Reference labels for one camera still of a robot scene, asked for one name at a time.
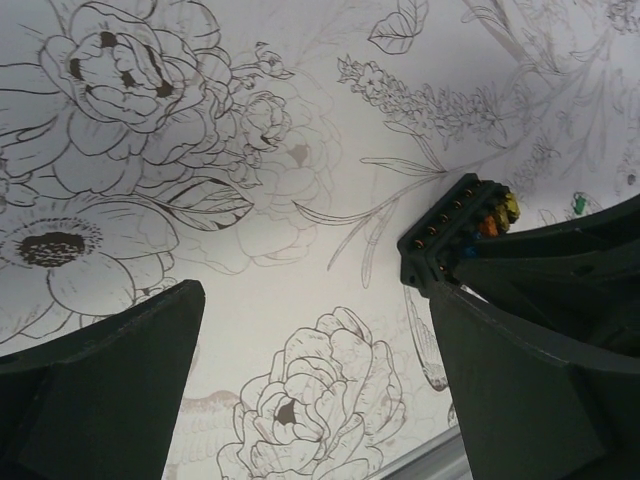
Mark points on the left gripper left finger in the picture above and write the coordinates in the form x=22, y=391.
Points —
x=101, y=402

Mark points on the black fuse box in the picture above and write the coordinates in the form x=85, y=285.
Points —
x=470, y=211

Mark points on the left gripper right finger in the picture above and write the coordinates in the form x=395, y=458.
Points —
x=533, y=403

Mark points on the floral printed table mat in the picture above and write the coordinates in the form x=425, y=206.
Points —
x=275, y=151

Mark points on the aluminium rail frame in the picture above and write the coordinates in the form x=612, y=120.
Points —
x=441, y=458

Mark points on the green blade fuse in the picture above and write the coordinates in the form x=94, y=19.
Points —
x=578, y=203

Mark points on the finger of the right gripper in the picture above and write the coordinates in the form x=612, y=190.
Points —
x=590, y=297
x=612, y=227

